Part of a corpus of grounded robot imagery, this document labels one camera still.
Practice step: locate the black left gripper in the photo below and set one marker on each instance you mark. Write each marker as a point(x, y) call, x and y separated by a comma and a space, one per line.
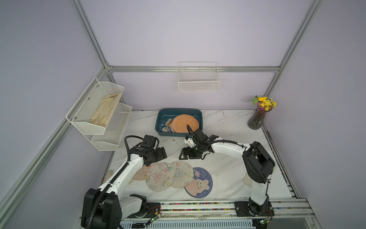
point(161, 155)

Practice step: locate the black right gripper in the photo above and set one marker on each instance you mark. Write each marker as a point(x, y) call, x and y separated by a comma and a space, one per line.
point(189, 152)

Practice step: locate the cream pink bow coaster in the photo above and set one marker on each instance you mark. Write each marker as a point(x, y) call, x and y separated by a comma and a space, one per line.
point(160, 176)

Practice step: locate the plain orange coaster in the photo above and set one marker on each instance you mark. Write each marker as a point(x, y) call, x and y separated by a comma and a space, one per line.
point(179, 123)

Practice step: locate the purple pink bunny coaster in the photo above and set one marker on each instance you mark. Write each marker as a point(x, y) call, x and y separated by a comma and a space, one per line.
point(201, 185)

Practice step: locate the teal orange cats coaster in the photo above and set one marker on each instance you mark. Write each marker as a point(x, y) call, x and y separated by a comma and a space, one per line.
point(165, 124)

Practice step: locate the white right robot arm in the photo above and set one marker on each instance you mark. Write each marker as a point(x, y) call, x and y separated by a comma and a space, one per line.
point(258, 164)

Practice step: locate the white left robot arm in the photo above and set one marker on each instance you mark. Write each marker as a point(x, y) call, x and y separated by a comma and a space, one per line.
point(105, 207)

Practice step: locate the cream glove on table left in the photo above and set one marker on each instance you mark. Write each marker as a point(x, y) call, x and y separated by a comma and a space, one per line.
point(108, 175)

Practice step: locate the lower white mesh shelf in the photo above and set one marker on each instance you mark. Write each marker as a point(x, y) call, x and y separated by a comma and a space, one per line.
point(112, 137)

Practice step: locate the white mesh shelf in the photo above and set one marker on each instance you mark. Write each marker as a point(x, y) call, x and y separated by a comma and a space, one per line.
point(82, 112)
point(112, 137)

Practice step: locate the white green glove on table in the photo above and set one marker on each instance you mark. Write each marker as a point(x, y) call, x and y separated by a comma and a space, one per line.
point(247, 180)

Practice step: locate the ribbed glass vase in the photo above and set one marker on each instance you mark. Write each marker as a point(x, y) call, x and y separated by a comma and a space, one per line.
point(257, 119)

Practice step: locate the cream glove in shelf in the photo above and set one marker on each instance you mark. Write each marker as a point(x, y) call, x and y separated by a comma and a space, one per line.
point(105, 109)

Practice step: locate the upper white mesh shelf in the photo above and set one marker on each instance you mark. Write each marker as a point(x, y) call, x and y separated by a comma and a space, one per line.
point(82, 112)

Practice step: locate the yellow flower bouquet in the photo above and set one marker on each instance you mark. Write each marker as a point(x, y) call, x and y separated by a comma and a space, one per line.
point(263, 103)

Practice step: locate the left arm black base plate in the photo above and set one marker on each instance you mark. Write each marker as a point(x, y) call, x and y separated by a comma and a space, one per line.
point(148, 211)

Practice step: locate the white wire wall basket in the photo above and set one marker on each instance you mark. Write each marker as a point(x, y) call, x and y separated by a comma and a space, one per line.
point(198, 77)

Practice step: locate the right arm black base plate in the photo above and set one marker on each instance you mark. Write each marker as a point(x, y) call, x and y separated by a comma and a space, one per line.
point(252, 209)

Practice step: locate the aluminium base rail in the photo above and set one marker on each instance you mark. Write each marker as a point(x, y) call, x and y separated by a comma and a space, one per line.
point(293, 207)

